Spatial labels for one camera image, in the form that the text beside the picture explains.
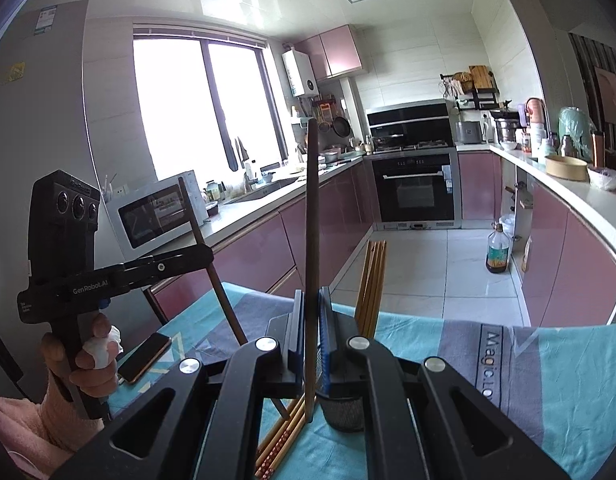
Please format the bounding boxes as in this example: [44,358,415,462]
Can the black built-in oven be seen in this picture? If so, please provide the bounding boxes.
[370,150,461,228]

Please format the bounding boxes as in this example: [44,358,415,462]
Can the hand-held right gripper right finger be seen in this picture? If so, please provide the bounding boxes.
[318,287,571,480]

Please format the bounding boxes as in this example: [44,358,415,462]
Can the plastic oil bottle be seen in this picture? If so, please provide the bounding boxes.
[485,222,511,275]

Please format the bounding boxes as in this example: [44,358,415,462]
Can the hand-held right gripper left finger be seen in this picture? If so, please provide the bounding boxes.
[50,290,306,480]

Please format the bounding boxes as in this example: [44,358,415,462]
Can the kitchen window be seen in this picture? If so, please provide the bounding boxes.
[132,30,289,181]

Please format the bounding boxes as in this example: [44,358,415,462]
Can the gas stove top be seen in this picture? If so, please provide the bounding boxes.
[370,141,456,153]

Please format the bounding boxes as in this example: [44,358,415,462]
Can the green plastic covered appliance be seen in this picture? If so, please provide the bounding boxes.
[559,106,596,158]

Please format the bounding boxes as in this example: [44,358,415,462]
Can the bunch of wooden chopsticks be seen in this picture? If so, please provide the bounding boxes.
[253,239,389,480]

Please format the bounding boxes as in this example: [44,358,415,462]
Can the round bamboo steamer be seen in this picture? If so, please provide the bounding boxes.
[544,155,589,182]

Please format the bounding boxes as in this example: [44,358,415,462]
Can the pink thermos kettle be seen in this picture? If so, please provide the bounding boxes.
[525,97,548,136]

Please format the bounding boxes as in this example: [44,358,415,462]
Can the white plastic bag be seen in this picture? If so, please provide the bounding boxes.
[587,165,616,191]

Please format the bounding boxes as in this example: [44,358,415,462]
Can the person's left hand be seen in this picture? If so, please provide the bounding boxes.
[40,312,124,403]

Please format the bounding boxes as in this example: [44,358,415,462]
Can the black smartphone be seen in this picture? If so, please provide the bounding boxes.
[116,332,173,386]

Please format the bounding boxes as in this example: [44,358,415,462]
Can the black mesh utensil holder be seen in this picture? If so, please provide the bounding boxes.
[318,395,366,433]

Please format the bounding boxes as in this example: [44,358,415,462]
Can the long brown chopstick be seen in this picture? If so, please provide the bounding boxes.
[304,118,321,425]
[179,176,249,346]

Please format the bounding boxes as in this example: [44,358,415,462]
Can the person's left forearm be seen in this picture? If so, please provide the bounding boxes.
[0,370,106,480]

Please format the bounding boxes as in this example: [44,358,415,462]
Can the black range hood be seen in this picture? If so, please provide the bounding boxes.
[365,101,453,142]

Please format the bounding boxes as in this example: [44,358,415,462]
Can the pink upper wall cabinet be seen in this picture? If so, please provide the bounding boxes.
[294,24,363,81]

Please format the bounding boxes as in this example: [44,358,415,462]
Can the steel stockpot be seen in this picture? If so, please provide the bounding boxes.
[490,109,521,145]

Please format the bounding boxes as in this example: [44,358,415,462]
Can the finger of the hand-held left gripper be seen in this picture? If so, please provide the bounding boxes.
[110,245,215,293]

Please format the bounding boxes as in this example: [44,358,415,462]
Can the brown wall painting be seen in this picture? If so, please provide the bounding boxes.
[594,65,616,126]

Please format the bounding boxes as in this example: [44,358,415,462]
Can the black wall rack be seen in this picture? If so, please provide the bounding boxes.
[440,65,500,111]

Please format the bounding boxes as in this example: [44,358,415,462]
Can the white microwave oven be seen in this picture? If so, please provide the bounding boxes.
[108,170,209,250]

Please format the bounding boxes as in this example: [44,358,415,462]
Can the pink lower kitchen cabinets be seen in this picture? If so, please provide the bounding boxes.
[458,152,616,328]
[148,157,373,331]

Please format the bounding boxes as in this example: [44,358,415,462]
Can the white wall water heater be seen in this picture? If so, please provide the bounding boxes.
[282,49,319,98]

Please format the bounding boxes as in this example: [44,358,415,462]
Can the blue grey printed tablecloth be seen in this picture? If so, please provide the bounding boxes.
[105,280,616,480]

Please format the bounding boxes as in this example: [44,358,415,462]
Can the brown tumbler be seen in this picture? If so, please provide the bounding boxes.
[590,130,607,168]

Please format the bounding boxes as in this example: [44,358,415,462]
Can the grey refrigerator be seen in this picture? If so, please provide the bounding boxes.
[0,0,161,396]

